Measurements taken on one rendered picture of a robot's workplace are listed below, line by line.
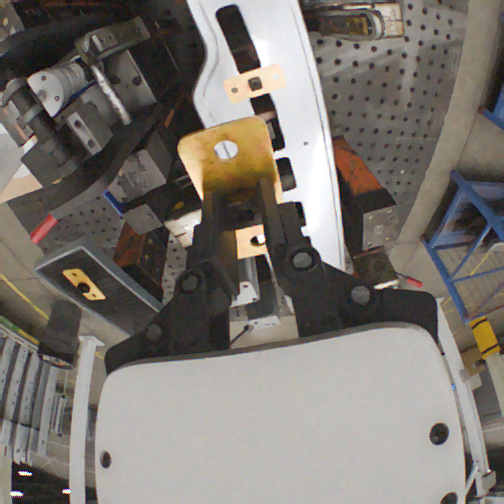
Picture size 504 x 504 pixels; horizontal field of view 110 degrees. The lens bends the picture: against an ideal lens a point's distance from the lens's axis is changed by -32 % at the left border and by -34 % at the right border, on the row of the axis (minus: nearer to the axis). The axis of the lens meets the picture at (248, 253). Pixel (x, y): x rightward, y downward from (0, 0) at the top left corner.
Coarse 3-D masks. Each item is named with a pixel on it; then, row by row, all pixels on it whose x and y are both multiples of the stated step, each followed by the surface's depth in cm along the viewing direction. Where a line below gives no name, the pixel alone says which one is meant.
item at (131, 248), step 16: (176, 176) 74; (128, 224) 54; (128, 240) 50; (144, 240) 50; (160, 240) 57; (128, 256) 47; (144, 256) 49; (160, 256) 55; (128, 272) 44; (144, 272) 47; (160, 272) 53; (144, 288) 45; (160, 288) 51
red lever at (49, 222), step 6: (48, 216) 29; (42, 222) 29; (48, 222) 29; (54, 222) 29; (36, 228) 29; (42, 228) 29; (48, 228) 29; (30, 234) 28; (36, 234) 28; (42, 234) 29; (36, 240) 29
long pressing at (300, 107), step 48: (192, 0) 21; (240, 0) 22; (288, 0) 22; (288, 48) 27; (192, 96) 32; (288, 96) 33; (288, 144) 39; (288, 192) 47; (336, 192) 48; (336, 240) 58
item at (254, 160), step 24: (240, 120) 9; (192, 144) 10; (216, 144) 10; (240, 144) 10; (264, 144) 10; (192, 168) 11; (216, 168) 11; (240, 168) 11; (264, 168) 11; (240, 192) 12; (240, 216) 13; (240, 240) 15
